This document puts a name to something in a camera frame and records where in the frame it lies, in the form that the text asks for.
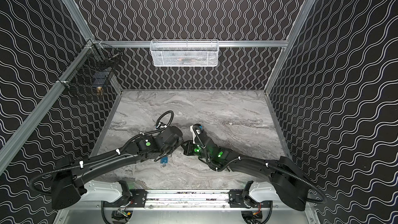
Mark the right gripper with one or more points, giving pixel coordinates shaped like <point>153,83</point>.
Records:
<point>189,147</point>

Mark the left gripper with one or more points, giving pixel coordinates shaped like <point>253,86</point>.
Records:
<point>165,151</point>

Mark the blue padlock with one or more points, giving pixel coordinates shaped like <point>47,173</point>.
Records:
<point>164,160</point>

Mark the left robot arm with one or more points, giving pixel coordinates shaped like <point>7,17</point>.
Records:
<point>65,184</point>

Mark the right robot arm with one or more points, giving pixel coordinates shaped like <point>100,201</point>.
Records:
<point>293,188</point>

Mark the brass object in basket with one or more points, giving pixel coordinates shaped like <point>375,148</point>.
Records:
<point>99,91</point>

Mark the white mesh basket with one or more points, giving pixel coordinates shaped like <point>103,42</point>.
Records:
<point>185,52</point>

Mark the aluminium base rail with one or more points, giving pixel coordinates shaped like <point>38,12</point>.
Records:
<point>173,200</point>

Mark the black wire basket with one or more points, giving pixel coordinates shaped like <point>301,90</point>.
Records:
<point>95,69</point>

